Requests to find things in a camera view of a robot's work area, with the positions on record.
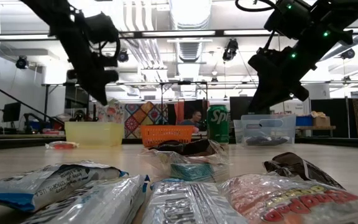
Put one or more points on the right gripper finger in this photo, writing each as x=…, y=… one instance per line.
x=266, y=95

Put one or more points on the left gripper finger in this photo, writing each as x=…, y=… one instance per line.
x=105, y=90
x=95, y=91

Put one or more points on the red gummy candy packet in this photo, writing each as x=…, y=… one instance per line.
x=62, y=145

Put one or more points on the dark brown chip bag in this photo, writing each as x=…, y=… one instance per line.
x=191, y=147

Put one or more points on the teal gummy candy packet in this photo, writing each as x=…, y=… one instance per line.
x=191, y=171

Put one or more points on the white blue Hershey's bar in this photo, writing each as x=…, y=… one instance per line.
x=98, y=202
x=191, y=205
x=42, y=186

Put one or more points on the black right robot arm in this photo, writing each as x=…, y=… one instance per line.
x=337, y=21

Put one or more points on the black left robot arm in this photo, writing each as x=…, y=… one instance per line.
x=57, y=18

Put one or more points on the floral fabric panel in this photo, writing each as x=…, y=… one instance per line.
x=113, y=113

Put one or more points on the large black screen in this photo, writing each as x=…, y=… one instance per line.
x=238, y=109

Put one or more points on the clear plastic bin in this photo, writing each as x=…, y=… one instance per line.
x=269, y=127

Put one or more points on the yellow plastic basket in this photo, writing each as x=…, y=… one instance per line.
x=93, y=133

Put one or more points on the colourful patchwork panel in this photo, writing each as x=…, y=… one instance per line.
x=141, y=113

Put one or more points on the blue storage bin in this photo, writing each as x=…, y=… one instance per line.
x=303, y=120

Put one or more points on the green Sprite can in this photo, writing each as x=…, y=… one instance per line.
x=218, y=124

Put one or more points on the wooden shelf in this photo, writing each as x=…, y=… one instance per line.
x=319, y=127

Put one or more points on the cardboard box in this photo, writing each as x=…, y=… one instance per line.
x=322, y=122

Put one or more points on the orange plastic basket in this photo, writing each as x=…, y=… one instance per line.
x=166, y=135

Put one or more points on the black partition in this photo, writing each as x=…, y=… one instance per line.
x=340, y=118

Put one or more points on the person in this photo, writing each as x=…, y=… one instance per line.
x=193, y=118

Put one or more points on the orange curtain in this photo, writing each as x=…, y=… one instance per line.
x=179, y=112

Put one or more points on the small black monitor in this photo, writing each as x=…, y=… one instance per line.
x=12, y=111

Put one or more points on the black ceiling camera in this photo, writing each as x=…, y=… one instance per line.
x=22, y=62
x=123, y=56
x=230, y=49
x=347, y=53

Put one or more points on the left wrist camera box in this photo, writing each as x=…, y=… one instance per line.
x=101, y=28

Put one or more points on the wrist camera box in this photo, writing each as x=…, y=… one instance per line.
x=101, y=28
x=287, y=18

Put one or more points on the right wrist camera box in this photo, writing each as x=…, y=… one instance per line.
x=287, y=18

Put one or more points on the silver ceiling duct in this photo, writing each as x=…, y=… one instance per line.
x=191, y=49

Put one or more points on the black aluminium rig frame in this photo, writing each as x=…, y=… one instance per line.
x=179, y=33

